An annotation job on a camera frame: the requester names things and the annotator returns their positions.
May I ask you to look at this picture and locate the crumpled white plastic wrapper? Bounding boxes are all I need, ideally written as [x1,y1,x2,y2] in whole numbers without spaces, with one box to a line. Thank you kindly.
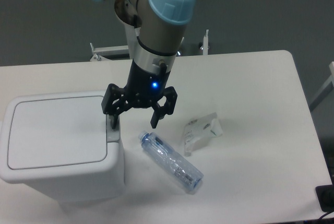
[183,112,223,156]

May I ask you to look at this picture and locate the black device at table edge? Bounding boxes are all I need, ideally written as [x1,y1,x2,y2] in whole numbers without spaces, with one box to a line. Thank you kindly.
[315,135,334,221]

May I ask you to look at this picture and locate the crushed clear plastic bottle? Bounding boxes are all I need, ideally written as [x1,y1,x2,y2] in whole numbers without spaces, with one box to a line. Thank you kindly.
[138,131,204,194]

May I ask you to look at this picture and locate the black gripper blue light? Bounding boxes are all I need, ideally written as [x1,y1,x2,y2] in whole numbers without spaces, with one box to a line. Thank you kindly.
[101,61,177,130]

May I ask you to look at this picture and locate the white frame at right edge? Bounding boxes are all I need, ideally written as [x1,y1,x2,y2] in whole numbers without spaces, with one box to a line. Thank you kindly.
[309,62,333,112]

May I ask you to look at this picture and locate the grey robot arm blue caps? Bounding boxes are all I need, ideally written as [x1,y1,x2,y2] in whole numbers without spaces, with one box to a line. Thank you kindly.
[94,0,196,128]

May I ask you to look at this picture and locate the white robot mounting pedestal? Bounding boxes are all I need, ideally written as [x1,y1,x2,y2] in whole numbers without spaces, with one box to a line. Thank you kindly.
[114,0,141,59]

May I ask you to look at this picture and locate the white push-button trash can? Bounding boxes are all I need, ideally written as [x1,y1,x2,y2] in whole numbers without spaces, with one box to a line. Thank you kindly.
[1,90,125,202]

